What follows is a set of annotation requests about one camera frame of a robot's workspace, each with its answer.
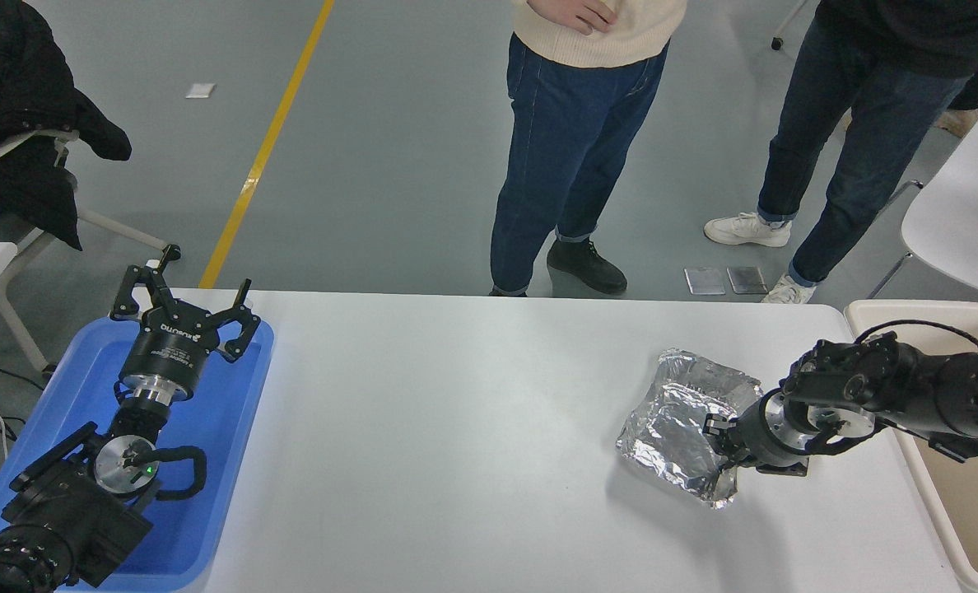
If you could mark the large pale bin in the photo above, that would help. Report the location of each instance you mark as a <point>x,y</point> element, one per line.
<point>966,511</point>

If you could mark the chair leg with caster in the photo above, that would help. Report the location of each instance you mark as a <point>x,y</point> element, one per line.
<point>789,25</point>

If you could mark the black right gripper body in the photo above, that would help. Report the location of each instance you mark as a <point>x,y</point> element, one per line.
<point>754,436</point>

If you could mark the foil tray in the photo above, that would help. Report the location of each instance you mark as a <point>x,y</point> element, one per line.
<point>670,428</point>

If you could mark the person's hand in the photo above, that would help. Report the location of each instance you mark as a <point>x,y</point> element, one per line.
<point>575,12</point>

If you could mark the blue plastic tray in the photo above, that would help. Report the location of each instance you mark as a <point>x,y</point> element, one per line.
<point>217,428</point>

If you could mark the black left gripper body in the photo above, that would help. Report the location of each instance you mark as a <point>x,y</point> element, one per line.
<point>168,342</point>

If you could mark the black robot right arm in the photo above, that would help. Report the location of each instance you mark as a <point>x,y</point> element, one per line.
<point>950,395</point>

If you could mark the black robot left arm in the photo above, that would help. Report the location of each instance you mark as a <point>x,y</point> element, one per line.
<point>53,519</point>

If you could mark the white round-seat chair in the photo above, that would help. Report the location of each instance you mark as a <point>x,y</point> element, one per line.
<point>966,214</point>

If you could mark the square floor plate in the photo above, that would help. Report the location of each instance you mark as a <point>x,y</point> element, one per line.
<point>747,280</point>
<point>705,281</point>

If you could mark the white frame chair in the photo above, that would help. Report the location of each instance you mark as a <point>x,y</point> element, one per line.
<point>110,226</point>

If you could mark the person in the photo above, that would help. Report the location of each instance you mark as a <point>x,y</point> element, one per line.
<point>28,82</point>
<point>859,123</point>
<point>975,82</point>
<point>571,148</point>

